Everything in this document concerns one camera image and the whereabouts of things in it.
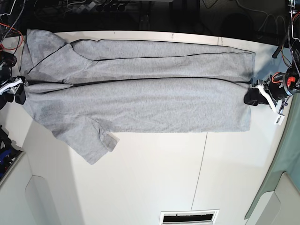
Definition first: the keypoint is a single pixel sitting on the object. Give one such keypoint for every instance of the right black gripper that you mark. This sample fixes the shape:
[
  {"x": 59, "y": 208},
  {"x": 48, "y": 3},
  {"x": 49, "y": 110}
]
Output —
[{"x": 16, "y": 87}]

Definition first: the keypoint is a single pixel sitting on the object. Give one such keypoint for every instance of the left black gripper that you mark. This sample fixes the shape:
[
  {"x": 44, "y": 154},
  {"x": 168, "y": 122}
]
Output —
[{"x": 254, "y": 97}]

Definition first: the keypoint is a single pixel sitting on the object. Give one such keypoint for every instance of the grey t-shirt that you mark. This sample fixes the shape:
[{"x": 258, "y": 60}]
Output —
[{"x": 85, "y": 91}]

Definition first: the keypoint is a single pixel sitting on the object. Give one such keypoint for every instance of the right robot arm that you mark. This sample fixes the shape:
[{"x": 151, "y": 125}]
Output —
[{"x": 8, "y": 59}]

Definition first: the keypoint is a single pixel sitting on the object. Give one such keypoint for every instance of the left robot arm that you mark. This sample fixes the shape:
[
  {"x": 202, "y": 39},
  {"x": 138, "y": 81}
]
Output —
[{"x": 289, "y": 50}]

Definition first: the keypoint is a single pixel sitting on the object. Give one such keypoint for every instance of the white floor vent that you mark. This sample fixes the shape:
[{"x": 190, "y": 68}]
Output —
[{"x": 201, "y": 217}]

